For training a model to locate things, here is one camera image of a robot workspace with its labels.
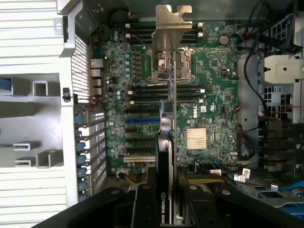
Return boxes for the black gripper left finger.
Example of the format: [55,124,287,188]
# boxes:
[35,166,160,228]

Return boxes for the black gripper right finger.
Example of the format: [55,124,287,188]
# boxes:
[177,171,304,228]

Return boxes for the green graphics card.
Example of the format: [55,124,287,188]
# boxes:
[151,4,193,225]

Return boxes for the silver chipset heatsink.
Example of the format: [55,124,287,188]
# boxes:
[186,128,208,150]

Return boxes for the blue-grey disk bay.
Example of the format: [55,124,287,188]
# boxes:
[237,182,304,214]

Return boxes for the blue expansion slot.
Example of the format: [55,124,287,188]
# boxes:
[124,117,161,124]

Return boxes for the green motherboard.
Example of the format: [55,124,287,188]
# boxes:
[89,21,239,178]

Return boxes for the green RAM stick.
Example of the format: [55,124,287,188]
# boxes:
[130,99,202,106]

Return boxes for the open grey PC case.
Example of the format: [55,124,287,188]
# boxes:
[53,0,304,214]

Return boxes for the CPU socket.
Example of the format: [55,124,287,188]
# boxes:
[146,46,197,86]

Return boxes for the grey parts rack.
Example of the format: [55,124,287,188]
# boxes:
[0,73,64,169]

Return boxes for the metal drive cage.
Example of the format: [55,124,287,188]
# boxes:
[263,54,304,124]

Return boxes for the hard disk in blue carrier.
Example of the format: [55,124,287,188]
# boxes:
[0,75,14,95]

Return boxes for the yellow black power wires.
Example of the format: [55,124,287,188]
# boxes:
[117,172,225,187]

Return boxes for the blue data wire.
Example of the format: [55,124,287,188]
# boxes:
[277,180,304,191]

